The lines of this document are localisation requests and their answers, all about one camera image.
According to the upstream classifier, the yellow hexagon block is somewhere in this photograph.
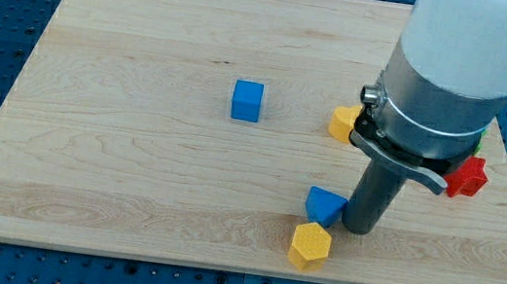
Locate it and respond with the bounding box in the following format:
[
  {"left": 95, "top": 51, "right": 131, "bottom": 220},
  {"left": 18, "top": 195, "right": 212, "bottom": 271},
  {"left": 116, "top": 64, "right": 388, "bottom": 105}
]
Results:
[{"left": 287, "top": 223, "right": 332, "bottom": 272}]

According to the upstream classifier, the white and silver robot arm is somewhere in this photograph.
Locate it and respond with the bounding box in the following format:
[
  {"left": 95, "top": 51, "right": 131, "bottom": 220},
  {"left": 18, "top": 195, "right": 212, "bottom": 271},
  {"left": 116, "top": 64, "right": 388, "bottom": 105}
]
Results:
[{"left": 349, "top": 0, "right": 507, "bottom": 194}]

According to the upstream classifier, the yellow pentagon block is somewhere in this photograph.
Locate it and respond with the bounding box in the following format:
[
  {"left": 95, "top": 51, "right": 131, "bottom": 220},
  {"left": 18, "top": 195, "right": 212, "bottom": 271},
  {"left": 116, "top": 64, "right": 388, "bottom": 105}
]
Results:
[{"left": 328, "top": 106, "right": 363, "bottom": 144}]

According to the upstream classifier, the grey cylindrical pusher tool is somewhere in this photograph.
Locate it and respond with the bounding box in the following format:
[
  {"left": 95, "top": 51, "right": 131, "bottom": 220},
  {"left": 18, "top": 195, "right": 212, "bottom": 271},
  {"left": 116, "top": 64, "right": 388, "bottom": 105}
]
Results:
[{"left": 342, "top": 160, "right": 406, "bottom": 235}]

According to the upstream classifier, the wooden board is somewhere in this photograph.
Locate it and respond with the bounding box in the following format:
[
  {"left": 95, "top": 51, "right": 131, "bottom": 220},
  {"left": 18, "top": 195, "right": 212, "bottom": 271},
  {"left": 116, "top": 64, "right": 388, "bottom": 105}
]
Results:
[{"left": 0, "top": 0, "right": 507, "bottom": 284}]

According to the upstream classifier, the green block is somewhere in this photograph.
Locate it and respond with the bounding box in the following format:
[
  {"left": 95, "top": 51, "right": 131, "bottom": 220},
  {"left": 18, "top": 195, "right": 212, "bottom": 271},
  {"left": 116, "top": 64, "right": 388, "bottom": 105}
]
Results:
[{"left": 472, "top": 129, "right": 488, "bottom": 157}]

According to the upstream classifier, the blue cube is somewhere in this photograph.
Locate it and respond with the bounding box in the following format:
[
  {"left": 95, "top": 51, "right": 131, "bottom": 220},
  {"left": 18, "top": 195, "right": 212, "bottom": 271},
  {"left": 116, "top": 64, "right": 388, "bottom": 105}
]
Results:
[{"left": 231, "top": 79, "right": 265, "bottom": 123}]

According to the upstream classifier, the blue triangle block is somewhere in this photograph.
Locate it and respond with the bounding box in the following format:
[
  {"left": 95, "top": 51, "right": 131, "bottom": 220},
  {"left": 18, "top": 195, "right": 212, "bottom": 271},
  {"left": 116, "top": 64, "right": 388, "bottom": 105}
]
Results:
[{"left": 305, "top": 186, "right": 347, "bottom": 229}]

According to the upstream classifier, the red star block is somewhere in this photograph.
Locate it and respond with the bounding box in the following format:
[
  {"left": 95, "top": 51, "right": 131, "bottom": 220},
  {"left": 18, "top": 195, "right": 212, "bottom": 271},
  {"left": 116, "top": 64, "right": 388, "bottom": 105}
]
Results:
[{"left": 444, "top": 157, "right": 489, "bottom": 197}]

